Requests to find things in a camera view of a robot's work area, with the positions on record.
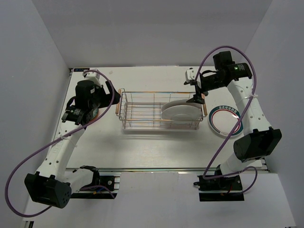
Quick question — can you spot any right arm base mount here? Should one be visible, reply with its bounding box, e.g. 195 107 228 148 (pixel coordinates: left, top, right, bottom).
193 169 245 202

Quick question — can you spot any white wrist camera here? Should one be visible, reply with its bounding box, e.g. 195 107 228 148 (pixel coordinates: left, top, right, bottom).
184 67 197 85
82 69 102 87

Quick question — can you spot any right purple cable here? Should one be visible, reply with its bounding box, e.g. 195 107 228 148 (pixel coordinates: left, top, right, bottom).
196 45 258 195

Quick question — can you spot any orange plate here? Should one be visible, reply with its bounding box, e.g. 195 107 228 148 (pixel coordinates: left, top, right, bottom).
91 109 99 121

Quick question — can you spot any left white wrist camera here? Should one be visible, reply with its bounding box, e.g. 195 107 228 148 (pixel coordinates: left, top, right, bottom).
82 69 102 87

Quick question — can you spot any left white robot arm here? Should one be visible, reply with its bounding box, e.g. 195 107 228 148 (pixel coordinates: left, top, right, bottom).
24 79 120 209

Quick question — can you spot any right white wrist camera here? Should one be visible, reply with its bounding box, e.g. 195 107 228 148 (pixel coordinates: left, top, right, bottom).
184 67 197 85

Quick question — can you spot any black corner label left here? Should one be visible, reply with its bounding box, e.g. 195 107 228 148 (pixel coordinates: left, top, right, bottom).
73 68 90 72

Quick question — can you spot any white plate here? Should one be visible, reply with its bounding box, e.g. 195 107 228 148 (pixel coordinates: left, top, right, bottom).
161 105 202 121
161 99 201 112
208 105 240 137

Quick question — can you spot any metal wire dish rack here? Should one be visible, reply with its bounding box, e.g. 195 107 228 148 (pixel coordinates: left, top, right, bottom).
115 88 208 132

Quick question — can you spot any aluminium front rail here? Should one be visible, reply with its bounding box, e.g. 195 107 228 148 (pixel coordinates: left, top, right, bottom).
66 164 269 172

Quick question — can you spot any white plate front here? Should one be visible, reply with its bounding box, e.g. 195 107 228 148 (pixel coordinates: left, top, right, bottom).
161 105 202 121

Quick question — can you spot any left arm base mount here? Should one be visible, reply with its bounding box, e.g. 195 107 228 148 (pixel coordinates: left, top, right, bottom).
71 166 120 200

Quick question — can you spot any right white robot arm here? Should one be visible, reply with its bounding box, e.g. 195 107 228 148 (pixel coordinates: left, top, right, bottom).
185 46 282 190

